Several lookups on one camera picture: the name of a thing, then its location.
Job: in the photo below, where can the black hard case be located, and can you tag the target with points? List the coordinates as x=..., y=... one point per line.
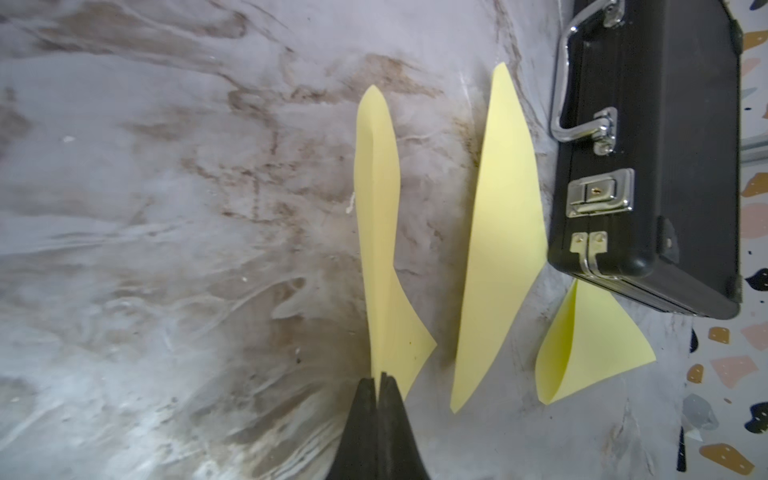
x=646, y=113

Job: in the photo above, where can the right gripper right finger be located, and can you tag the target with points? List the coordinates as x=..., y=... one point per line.
x=398, y=454

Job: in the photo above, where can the yellow square paper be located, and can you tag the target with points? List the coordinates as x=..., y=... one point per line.
x=508, y=243
x=592, y=338
x=400, y=342

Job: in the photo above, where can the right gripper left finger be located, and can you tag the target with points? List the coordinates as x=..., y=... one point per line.
x=357, y=453

